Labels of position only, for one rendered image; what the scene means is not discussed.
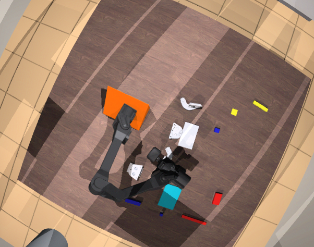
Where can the teal rectangular plate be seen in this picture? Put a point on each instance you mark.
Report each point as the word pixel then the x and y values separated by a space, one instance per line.
pixel 169 196

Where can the yellow square block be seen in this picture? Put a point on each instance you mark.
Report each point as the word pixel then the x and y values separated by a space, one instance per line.
pixel 234 112

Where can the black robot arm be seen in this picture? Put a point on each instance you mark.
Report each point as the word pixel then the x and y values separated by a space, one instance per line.
pixel 164 174

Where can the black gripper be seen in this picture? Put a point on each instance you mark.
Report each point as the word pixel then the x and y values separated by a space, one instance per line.
pixel 154 155

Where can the white housing plate with two holes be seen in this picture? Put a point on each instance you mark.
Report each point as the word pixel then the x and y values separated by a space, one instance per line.
pixel 136 171

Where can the yellow rectangular bar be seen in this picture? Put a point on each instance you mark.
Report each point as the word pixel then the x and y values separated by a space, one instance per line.
pixel 260 106

